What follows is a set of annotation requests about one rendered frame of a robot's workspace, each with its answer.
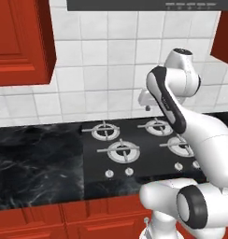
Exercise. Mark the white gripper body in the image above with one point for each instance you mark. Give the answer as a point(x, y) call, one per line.
point(147, 97)

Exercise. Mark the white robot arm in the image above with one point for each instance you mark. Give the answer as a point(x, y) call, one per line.
point(209, 146)

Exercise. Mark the black gas hob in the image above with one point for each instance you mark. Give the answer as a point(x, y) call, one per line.
point(150, 165)

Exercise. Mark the white hob knob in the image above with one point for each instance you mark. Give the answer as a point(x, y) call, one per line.
point(129, 171)
point(196, 164)
point(109, 173)
point(178, 166)

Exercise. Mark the dark grey range hood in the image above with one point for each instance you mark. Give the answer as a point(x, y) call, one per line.
point(144, 4)

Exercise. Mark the red base cupboard door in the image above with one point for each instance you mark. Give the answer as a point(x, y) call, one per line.
point(28, 222)
point(103, 217)

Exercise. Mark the red wall cupboard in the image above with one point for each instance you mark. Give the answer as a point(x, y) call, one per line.
point(224, 37)
point(19, 40)

